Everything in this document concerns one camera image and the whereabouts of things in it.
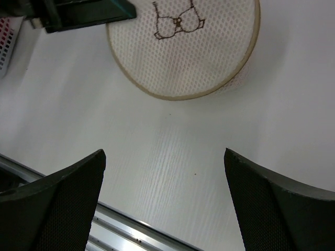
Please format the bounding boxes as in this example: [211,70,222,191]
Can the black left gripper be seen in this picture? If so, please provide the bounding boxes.
[1,0,137,33]

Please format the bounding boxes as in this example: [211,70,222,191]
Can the white plastic basket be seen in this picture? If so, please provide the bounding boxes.
[0,17,23,78]

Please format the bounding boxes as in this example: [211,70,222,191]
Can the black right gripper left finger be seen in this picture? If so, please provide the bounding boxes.
[1,150,106,250]

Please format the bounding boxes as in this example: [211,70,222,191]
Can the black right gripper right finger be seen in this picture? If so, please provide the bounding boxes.
[224,149,334,250]

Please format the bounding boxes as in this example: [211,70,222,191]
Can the round beige mesh laundry bag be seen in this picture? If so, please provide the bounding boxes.
[106,1,261,100]

